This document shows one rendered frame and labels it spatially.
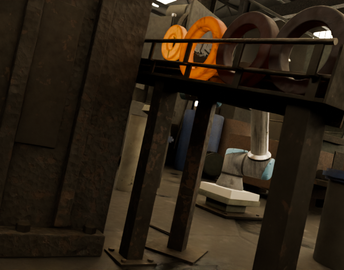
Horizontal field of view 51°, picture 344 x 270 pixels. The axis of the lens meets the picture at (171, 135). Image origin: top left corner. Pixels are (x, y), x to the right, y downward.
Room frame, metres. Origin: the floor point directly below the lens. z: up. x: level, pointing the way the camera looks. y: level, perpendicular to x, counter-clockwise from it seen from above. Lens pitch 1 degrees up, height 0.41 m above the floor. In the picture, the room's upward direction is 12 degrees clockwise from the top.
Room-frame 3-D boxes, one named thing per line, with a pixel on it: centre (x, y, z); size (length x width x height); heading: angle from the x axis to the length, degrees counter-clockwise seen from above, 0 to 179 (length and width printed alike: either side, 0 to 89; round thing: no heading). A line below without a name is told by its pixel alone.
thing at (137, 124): (2.49, 0.25, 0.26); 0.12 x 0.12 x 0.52
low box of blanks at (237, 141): (4.09, -1.22, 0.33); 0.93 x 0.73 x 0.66; 41
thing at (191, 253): (1.37, -0.13, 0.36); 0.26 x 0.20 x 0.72; 69
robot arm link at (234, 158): (2.51, -0.47, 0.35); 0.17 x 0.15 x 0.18; 57
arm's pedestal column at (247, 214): (2.51, -0.46, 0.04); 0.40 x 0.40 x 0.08; 38
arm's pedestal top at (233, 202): (2.51, -0.46, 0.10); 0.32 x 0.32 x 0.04; 38
